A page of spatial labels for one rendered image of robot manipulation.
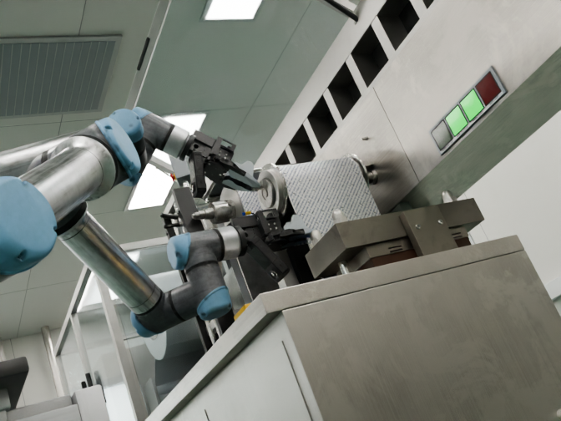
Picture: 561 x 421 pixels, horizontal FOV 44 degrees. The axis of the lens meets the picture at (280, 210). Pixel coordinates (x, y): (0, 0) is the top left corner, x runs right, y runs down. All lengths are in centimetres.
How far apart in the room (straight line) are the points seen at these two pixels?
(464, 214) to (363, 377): 55
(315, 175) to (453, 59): 44
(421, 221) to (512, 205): 323
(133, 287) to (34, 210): 57
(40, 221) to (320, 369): 57
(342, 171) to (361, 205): 10
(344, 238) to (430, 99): 46
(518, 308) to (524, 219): 318
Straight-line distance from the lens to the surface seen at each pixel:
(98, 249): 141
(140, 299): 149
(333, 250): 149
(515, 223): 477
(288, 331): 125
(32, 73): 366
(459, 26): 167
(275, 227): 161
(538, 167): 459
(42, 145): 158
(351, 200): 178
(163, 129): 173
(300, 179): 174
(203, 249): 151
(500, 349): 148
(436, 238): 156
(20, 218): 90
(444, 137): 170
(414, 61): 178
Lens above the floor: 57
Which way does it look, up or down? 21 degrees up
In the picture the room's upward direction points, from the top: 22 degrees counter-clockwise
